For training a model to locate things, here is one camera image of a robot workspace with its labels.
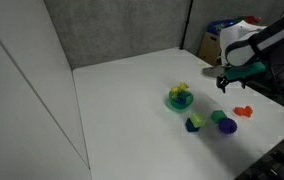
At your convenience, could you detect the teal bowl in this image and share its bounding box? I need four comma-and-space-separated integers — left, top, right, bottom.
168, 89, 195, 111

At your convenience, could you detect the purple ball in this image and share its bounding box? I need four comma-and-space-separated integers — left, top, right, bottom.
218, 117, 238, 135

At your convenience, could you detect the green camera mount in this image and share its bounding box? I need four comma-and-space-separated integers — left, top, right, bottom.
223, 61, 268, 83

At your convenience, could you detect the blue toy piece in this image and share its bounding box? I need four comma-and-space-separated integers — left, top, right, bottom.
175, 92, 192, 105

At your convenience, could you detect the lime green cube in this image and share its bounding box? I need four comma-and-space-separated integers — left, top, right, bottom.
190, 112, 207, 128

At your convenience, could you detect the dark teal cube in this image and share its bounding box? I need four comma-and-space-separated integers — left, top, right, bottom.
185, 118, 200, 133

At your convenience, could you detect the black tripod stand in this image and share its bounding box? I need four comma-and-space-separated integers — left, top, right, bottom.
179, 0, 195, 51

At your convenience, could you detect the grey metal plate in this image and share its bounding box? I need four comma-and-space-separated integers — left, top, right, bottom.
201, 65, 226, 80

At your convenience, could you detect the yellow toy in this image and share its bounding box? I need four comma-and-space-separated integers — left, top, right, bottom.
170, 81, 190, 99

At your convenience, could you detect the blue container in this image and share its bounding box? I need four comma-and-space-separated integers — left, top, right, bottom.
205, 18, 246, 37

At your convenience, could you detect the orange toy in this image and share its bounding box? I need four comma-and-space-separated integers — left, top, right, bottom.
233, 105, 254, 119

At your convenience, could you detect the cardboard box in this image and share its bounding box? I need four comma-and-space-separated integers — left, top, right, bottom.
197, 31, 224, 67

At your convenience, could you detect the red object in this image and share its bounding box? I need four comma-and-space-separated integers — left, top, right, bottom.
243, 15, 264, 25

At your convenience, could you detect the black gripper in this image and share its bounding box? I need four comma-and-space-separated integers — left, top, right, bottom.
216, 75, 234, 94

